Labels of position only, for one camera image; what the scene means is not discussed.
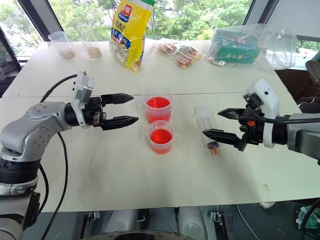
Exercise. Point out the yellow snack bag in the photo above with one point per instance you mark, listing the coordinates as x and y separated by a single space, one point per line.
131 35

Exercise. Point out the packaged colourful snack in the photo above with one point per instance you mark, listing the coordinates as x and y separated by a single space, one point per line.
188 56
167 48

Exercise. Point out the clear glass with grains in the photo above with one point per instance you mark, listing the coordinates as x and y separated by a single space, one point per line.
92 46

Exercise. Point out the clear measuring cup with grains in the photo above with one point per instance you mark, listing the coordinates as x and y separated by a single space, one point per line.
63 45

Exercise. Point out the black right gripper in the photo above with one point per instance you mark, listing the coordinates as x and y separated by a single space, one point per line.
251 125

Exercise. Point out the dark brown chair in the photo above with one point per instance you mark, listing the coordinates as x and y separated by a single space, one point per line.
311 85

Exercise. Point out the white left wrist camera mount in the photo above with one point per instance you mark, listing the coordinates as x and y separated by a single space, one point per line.
82 96

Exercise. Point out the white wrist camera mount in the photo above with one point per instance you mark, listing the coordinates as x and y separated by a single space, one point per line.
266 107
82 96

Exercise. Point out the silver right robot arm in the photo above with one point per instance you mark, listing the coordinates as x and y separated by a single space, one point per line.
298 136

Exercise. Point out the small clear cup red liquid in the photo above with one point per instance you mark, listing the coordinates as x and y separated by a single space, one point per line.
161 138

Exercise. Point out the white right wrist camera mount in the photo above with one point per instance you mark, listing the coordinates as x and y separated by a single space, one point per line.
266 107

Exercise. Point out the large clear cup red liquid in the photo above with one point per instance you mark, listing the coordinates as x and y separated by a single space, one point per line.
159 105

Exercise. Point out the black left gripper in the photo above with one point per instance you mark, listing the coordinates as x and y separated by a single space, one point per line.
93 113

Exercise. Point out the clear empty plastic bag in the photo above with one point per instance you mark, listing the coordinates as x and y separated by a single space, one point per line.
281 60

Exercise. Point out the green box in plastic bag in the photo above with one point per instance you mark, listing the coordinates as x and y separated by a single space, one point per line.
233 48

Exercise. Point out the clear plastic syringe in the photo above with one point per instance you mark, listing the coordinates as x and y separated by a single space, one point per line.
207 125

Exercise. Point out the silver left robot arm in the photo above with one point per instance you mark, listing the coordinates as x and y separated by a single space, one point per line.
30 130

